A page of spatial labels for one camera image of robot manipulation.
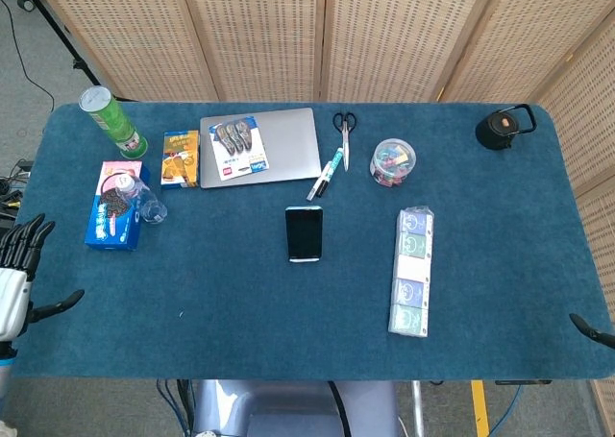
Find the metal table leg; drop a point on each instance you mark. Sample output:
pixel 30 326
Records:
pixel 418 408

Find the green and white marker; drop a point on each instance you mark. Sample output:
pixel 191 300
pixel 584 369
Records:
pixel 336 158

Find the blue cookie box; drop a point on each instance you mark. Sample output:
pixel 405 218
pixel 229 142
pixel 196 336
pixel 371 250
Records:
pixel 108 225

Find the clear jar of coloured clips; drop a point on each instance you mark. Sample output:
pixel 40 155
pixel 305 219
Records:
pixel 393 163

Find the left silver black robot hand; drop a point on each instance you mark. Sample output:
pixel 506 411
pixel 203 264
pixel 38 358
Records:
pixel 12 298

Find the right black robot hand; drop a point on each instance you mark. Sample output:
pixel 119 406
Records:
pixel 598 335

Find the long pack of tissue packets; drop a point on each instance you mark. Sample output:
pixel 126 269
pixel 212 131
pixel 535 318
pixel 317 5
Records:
pixel 412 269

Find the blister pack on white card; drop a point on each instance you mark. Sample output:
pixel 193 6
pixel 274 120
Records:
pixel 238 153

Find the yellow snack box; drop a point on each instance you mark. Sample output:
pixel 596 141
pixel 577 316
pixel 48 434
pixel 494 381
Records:
pixel 180 161

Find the black and white marker pen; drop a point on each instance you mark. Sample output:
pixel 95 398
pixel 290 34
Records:
pixel 317 182

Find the clear plastic water bottle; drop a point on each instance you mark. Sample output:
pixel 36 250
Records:
pixel 146 201

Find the grey robot torso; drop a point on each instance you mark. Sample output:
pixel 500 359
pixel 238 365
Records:
pixel 288 408

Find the black smartphone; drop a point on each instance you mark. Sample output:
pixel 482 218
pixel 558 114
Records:
pixel 303 233

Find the grey closed laptop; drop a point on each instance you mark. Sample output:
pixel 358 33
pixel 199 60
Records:
pixel 293 149

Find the blue table cloth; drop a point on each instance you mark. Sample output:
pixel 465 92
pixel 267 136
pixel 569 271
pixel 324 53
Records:
pixel 240 312

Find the black teapot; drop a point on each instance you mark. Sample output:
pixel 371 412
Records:
pixel 495 129

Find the green bag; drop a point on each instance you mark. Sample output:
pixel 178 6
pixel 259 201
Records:
pixel 113 120

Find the woven wooden folding screen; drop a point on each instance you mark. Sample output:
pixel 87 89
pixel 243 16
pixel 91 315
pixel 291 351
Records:
pixel 259 33

